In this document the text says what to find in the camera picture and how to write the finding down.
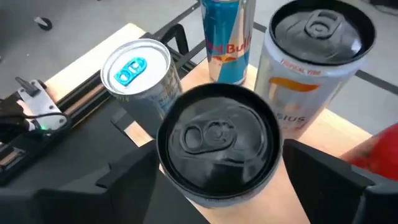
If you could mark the dark blue slim can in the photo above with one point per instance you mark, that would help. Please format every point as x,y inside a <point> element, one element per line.
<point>136,77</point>

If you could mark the red Coca-Cola can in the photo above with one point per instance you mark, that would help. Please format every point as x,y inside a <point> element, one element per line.
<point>379,152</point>

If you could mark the white slim Celsius can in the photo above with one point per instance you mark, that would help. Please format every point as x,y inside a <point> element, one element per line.
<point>311,62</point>

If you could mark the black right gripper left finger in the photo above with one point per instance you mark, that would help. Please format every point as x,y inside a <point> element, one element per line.
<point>93,199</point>

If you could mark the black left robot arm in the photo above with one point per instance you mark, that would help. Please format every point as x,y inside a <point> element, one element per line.
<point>12,121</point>

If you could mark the small black floor object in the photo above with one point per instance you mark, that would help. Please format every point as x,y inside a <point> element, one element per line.
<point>44,22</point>

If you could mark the white yellow Celsius can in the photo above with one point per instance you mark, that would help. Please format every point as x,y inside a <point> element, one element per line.
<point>217,140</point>

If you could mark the teal white slim can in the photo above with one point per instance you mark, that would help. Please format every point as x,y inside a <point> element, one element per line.
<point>227,46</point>

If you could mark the black table mat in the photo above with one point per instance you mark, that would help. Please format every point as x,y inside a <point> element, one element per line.
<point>87,149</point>

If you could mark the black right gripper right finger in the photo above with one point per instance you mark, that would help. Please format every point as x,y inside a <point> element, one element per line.
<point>342,199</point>

